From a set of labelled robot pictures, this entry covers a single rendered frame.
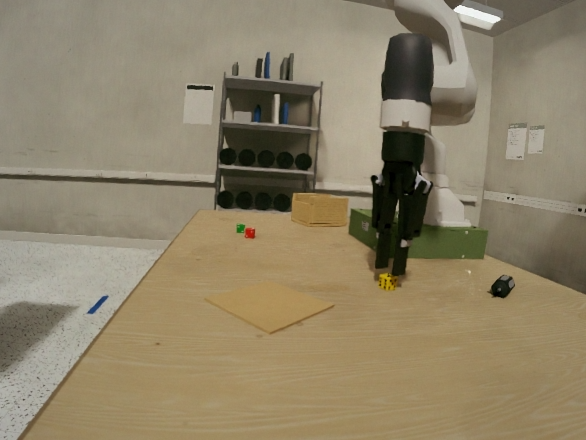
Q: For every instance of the small wooden crate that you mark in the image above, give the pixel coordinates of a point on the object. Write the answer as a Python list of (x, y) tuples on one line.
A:
[(321, 211)]

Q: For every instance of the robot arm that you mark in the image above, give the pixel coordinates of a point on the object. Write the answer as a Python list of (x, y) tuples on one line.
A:
[(412, 72)]

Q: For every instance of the tan flat mat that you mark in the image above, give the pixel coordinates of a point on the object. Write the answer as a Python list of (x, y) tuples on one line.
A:
[(269, 306)]

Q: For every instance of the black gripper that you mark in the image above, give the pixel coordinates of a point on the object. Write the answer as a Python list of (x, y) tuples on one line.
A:
[(403, 154)]

